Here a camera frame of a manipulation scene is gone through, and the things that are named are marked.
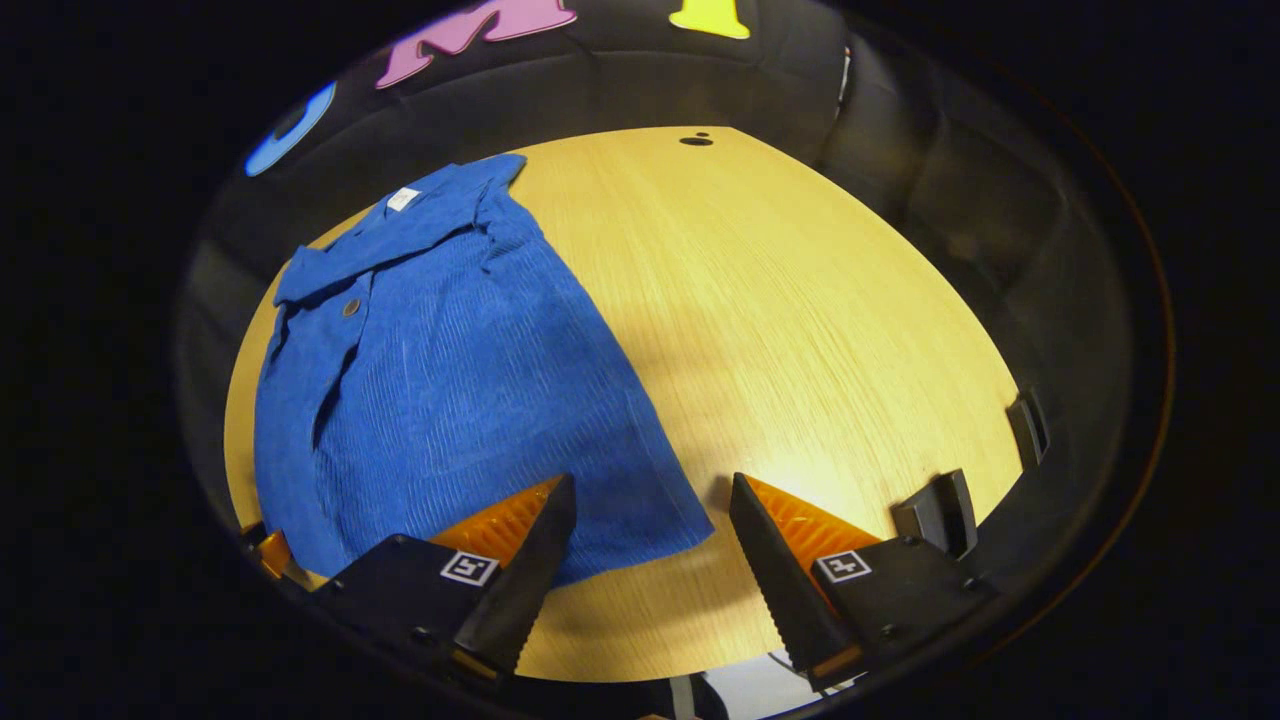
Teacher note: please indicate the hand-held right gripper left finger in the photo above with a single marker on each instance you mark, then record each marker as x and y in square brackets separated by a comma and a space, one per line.
[530, 580]

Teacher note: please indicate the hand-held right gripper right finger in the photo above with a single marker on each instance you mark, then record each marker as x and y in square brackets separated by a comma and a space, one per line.
[775, 580]

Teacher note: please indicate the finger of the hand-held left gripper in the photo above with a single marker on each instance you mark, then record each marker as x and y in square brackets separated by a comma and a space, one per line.
[275, 555]

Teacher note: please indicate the black table clamp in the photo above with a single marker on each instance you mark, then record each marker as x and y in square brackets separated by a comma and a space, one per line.
[935, 515]
[1028, 428]

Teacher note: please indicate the black backdrop cloth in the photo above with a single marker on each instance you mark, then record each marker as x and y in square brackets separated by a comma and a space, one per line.
[950, 230]

